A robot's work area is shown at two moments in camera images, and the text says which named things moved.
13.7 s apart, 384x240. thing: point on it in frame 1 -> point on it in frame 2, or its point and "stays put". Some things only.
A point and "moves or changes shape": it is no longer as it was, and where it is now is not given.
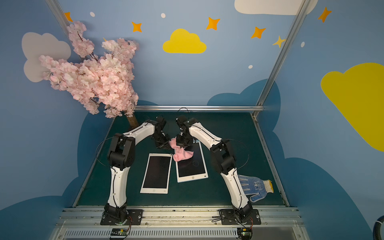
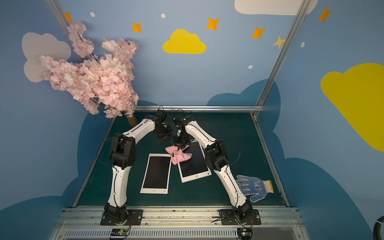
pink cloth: (180, 153) moves or changes shape
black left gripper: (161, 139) -> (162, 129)
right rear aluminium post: (302, 9) stays put
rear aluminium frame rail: (197, 108) stays put
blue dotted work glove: (256, 186) stays put
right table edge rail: (271, 161) stays put
